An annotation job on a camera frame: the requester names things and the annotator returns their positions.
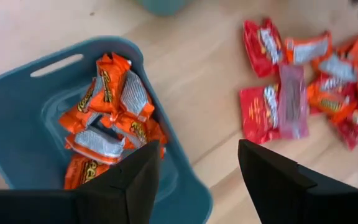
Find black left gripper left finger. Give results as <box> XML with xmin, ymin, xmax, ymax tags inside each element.
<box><xmin>75</xmin><ymin>139</ymin><xmax>162</xmax><ymax>224</ymax></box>

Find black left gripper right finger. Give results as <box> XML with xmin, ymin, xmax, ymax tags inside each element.
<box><xmin>237</xmin><ymin>139</ymin><xmax>358</xmax><ymax>224</ymax></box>

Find pink Twizzlers candy pack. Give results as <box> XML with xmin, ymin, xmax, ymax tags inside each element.
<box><xmin>277</xmin><ymin>63</ymin><xmax>310</xmax><ymax>140</ymax></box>

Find dark blue plastic bin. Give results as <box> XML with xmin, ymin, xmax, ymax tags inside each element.
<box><xmin>0</xmin><ymin>35</ymin><xmax>214</xmax><ymax>224</ymax></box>

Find teal plastic bin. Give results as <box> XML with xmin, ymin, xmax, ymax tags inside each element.
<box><xmin>135</xmin><ymin>0</ymin><xmax>195</xmax><ymax>17</ymax></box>

